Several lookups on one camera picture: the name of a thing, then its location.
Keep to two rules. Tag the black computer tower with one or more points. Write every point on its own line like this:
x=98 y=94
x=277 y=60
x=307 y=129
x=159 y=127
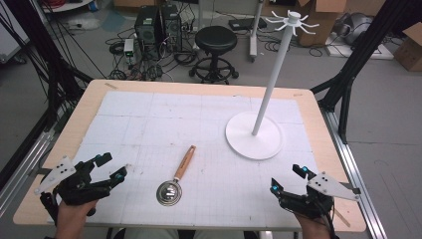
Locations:
x=147 y=30
x=171 y=26

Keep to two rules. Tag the small white electronics box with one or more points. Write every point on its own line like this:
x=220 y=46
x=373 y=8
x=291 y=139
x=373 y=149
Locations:
x=129 y=47

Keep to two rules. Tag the person's left hand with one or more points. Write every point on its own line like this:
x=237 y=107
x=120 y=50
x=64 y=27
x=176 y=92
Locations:
x=71 y=217

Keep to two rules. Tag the small cardboard box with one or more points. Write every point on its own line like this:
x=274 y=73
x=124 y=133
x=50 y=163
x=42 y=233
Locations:
x=409 y=49

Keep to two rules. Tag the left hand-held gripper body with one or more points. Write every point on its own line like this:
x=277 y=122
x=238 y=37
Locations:
x=78 y=189

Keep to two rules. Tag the white stand leg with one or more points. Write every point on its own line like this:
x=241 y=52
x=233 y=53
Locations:
x=255 y=30

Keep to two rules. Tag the black metal frame stand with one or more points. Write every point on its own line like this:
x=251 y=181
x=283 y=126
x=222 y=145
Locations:
x=351 y=66
x=49 y=59

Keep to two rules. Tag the white grid mat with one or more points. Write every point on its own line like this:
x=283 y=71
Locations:
x=199 y=166

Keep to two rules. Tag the flat black device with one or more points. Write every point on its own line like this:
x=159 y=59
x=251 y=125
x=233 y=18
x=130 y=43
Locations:
x=247 y=24

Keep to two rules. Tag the large cardboard box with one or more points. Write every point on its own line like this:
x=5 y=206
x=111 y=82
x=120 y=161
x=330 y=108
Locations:
x=323 y=20

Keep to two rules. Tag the white hook rack stand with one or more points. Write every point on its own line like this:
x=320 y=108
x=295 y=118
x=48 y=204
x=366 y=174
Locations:
x=255 y=139

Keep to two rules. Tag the black round stool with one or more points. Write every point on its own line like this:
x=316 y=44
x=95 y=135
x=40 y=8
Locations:
x=215 y=40

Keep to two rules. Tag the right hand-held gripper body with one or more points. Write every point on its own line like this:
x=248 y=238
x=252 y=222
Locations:
x=325 y=186

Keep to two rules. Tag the aluminium rail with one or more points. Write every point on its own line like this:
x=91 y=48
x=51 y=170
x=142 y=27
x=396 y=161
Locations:
x=23 y=172
x=358 y=172

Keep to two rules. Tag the grey round appliance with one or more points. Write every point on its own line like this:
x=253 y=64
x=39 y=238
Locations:
x=356 y=28

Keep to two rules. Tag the white round table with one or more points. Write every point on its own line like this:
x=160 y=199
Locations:
x=66 y=5

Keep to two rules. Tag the person's right hand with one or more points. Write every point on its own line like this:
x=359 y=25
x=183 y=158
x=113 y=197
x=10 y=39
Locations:
x=313 y=229

